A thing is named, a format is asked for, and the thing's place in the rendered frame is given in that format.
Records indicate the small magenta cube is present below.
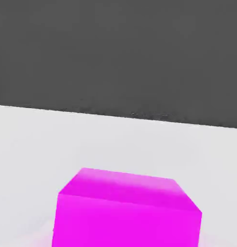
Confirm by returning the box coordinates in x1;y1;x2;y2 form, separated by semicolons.
51;167;203;247

